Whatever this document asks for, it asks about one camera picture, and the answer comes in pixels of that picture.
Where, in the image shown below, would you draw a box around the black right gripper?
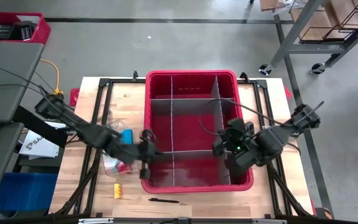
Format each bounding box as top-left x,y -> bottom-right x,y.
221,117 -> 260,166

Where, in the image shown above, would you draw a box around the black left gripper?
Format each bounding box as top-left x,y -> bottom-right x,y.
137,129 -> 167,163

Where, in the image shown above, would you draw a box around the large red plastic bin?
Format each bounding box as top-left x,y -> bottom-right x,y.
140,70 -> 255,194

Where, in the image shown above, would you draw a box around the clear plastic tray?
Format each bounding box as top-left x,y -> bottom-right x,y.
102,119 -> 136,178

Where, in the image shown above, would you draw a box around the long blue toy brick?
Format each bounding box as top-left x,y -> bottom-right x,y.
120,129 -> 134,146

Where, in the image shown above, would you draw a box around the thin black pen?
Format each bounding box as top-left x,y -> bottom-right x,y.
148,197 -> 180,204

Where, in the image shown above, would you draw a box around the white printed paper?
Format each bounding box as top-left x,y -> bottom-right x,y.
19,121 -> 67,159

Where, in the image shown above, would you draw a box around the black bar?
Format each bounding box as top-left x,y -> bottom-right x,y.
12,105 -> 68,149

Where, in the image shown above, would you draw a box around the cardboard boxes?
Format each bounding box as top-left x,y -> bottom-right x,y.
259,0 -> 358,41

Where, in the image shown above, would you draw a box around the blue plastic bin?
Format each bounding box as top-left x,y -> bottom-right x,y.
0,172 -> 58,212

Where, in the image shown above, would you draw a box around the small red crate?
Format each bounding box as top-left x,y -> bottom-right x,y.
0,11 -> 52,46

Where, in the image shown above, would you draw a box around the grey desk top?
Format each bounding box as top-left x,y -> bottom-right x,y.
0,40 -> 45,124

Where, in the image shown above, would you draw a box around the black electronic box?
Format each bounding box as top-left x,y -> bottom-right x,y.
0,24 -> 14,40
13,21 -> 37,42

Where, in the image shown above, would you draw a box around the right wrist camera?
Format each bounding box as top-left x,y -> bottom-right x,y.
212,139 -> 227,158

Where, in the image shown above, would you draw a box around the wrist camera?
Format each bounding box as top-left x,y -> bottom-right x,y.
212,139 -> 227,158
140,161 -> 151,180

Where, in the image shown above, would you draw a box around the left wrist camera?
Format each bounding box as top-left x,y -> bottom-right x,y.
140,161 -> 151,180

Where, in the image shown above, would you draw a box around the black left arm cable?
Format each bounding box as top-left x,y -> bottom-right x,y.
37,85 -> 155,147

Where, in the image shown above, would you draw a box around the black table frame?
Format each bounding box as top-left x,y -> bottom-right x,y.
53,71 -> 315,218

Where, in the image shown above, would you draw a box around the yellow cable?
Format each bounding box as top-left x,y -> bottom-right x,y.
39,58 -> 64,96

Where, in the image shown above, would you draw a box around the grey metal cart frame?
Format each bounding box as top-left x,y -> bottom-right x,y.
270,0 -> 358,68

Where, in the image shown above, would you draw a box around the black wire rack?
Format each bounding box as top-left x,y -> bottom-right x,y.
298,2 -> 358,44

